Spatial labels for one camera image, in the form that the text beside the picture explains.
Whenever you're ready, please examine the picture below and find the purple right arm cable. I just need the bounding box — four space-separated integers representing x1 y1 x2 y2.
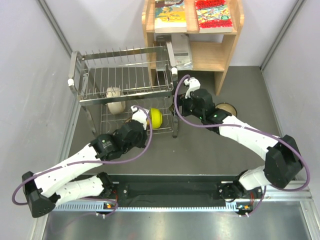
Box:
173 74 312 218

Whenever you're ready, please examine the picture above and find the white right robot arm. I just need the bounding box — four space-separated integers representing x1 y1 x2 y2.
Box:
173 88 304 199

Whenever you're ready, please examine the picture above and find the wooden shelf unit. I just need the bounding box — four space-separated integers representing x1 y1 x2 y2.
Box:
141 0 245 96

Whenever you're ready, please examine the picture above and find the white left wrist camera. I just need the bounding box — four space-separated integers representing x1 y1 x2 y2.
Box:
130 105 149 125

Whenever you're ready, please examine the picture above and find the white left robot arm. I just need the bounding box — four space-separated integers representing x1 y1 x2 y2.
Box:
22 119 150 218

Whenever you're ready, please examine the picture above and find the dark blue bowl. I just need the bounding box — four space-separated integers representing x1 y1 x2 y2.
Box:
216 102 238 117

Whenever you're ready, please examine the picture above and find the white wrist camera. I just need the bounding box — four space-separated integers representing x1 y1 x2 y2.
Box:
183 77 201 99
130 105 149 125

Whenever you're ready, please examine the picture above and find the cream ceramic bowl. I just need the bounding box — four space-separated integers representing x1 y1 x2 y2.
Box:
106 87 126 115

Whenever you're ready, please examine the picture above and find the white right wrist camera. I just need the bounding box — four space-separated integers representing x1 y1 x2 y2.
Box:
183 77 201 99

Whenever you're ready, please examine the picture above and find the yellow blue cover book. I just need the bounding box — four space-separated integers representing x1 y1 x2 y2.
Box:
154 0 187 34

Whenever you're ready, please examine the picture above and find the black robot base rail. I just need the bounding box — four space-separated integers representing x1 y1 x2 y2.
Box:
99 174 263 208

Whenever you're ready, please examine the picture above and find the steel two-tier dish rack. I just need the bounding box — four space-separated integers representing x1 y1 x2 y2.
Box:
67 45 178 138

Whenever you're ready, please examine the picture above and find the lime green bowl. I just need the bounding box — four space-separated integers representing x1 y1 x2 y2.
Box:
149 108 163 130

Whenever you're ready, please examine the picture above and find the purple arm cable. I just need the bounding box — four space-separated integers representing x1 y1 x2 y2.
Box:
11 104 154 218
173 74 312 218

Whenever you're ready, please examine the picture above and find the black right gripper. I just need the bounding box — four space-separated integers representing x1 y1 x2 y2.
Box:
170 93 205 120

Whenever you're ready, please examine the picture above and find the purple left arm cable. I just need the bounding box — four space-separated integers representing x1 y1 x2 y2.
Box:
11 104 154 218

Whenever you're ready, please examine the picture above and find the red colourful cover book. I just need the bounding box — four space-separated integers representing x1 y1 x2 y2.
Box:
194 0 233 34

